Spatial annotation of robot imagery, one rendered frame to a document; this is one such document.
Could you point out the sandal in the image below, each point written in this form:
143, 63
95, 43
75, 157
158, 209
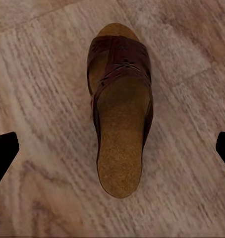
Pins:
119, 82

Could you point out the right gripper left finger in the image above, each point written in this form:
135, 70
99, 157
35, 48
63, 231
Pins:
9, 147

